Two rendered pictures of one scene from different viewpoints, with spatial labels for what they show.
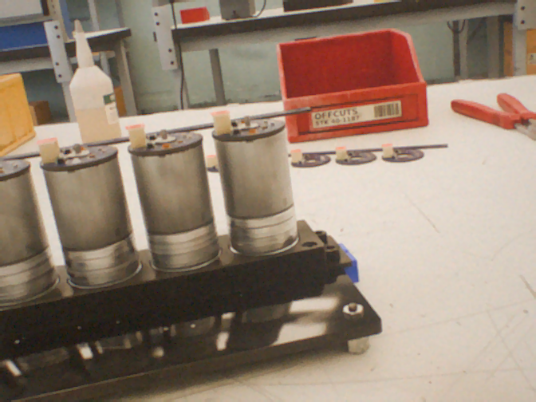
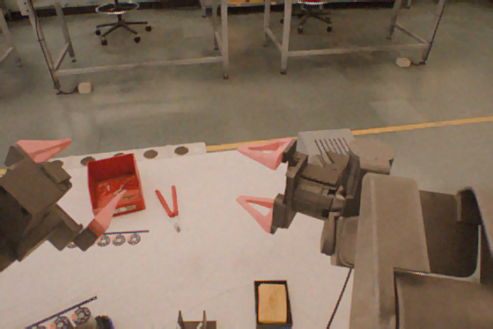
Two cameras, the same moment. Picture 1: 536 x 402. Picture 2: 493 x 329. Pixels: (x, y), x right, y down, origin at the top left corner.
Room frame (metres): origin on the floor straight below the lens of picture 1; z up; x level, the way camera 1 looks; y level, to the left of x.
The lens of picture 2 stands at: (-0.08, -0.11, 1.27)
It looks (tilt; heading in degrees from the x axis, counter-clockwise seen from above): 40 degrees down; 338
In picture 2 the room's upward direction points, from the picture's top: straight up
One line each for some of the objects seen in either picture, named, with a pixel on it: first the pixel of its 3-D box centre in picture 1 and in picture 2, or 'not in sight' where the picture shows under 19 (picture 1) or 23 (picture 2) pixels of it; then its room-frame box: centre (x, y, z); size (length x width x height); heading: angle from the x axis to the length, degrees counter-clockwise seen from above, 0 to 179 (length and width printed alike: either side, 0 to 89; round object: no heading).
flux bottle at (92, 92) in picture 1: (90, 82); not in sight; (0.55, 0.13, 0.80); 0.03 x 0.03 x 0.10
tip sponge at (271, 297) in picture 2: not in sight; (272, 303); (0.16, -0.26, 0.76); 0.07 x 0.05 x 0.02; 159
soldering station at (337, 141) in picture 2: not in sight; (331, 169); (0.37, -0.49, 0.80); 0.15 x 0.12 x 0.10; 165
